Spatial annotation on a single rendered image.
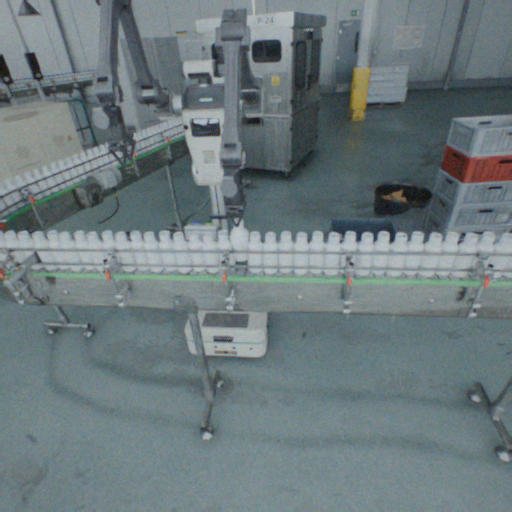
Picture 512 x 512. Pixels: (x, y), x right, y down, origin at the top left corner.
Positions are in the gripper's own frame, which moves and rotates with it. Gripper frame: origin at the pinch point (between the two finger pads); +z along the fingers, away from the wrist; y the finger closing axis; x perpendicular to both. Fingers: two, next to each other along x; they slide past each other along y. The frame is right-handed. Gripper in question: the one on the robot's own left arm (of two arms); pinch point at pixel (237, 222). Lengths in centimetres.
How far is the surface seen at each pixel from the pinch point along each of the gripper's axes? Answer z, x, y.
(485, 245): 7, -87, -2
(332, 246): 7.7, -34.9, -3.4
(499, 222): 92, -209, 177
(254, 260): 14.1, -6.1, -4.1
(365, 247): 7.8, -46.5, -3.6
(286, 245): 7.9, -18.2, -2.8
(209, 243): 7.2, 10.8, -3.3
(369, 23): -77, -178, 758
